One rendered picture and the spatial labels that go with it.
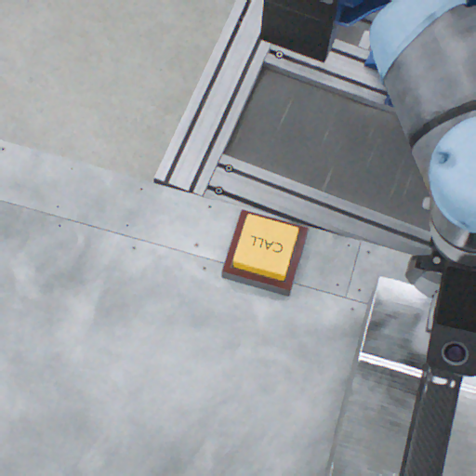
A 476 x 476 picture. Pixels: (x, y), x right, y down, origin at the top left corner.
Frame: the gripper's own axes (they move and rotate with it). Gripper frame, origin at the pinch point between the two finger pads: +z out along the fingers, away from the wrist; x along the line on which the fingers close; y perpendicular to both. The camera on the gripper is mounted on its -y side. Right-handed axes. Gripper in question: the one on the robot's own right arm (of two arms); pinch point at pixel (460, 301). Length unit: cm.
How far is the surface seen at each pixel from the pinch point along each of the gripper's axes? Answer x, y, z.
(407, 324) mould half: 4.5, -2.7, 4.5
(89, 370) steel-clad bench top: 36.3, -15.3, 7.5
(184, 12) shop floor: 67, 66, 96
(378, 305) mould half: 7.7, -1.5, 4.2
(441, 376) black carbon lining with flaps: 0.2, -6.9, 5.1
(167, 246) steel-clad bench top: 32.8, 0.5, 10.2
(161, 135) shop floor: 63, 39, 93
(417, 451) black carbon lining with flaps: 0.8, -14.6, 4.4
